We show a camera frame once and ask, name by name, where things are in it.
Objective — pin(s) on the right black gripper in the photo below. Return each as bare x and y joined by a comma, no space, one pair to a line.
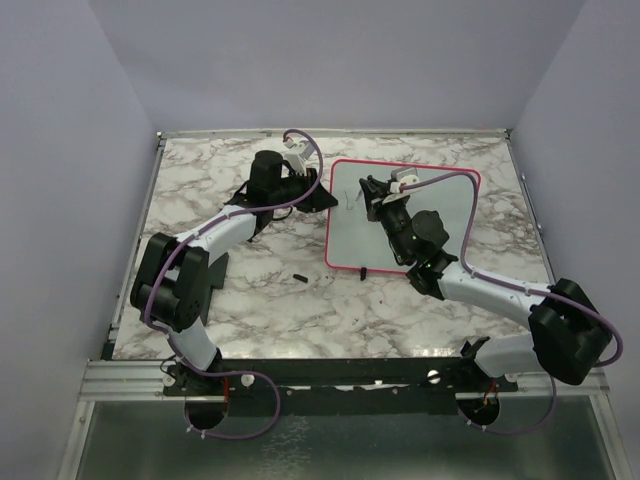
374,190

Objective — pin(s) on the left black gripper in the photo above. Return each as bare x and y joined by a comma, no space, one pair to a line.
320,199

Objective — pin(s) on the black marker cap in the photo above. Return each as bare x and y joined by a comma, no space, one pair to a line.
300,277

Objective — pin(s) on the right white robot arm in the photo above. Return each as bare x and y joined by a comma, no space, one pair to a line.
562,333

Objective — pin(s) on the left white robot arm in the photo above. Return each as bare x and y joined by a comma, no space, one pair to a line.
172,288

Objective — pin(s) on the black foam pad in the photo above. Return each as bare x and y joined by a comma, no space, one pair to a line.
216,276

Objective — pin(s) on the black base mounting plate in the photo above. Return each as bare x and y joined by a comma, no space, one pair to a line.
332,387

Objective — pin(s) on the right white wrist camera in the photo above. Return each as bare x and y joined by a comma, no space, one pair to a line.
399,179

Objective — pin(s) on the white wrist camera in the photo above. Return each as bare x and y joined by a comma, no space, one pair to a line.
297,155
399,179

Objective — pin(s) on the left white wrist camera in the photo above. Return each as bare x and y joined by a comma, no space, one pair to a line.
297,155

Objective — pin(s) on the aluminium table frame rail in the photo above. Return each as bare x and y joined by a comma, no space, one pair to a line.
110,379

